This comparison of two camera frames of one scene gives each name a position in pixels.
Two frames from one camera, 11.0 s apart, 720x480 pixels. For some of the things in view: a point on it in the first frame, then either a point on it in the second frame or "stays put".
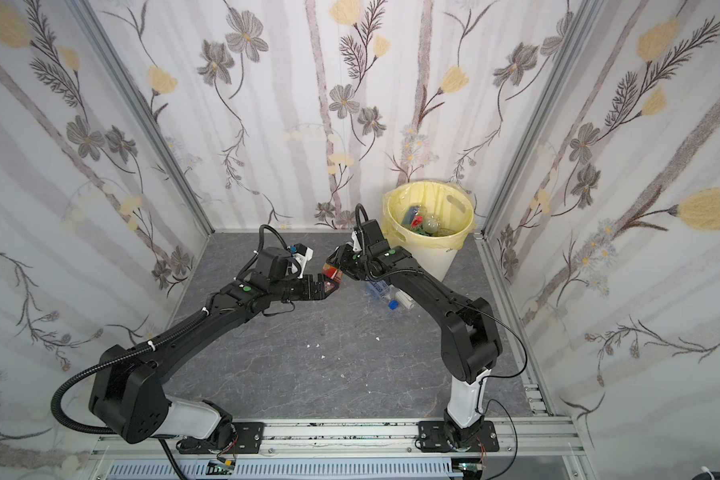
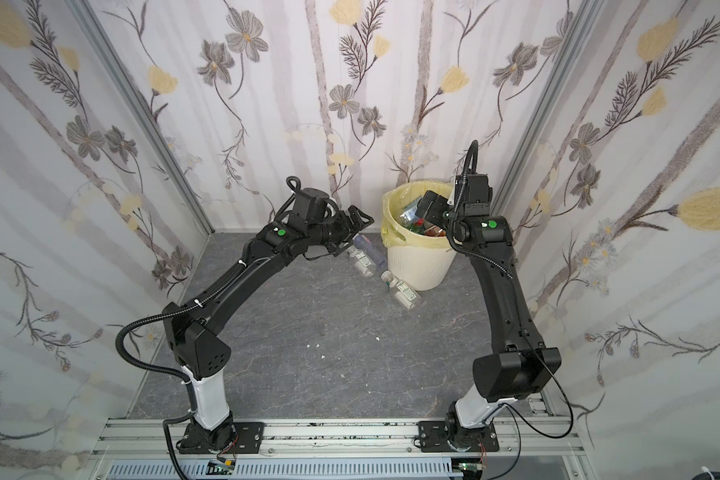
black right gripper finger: [337, 256] -> [434, 208]
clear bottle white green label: [402, 296] stays put
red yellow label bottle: [331, 272] -> [434, 231]
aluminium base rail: [526, 450] stays put
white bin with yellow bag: [431, 219] stays put
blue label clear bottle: [378, 289] -> [410, 212]
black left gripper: [303, 285] -> [345, 224]
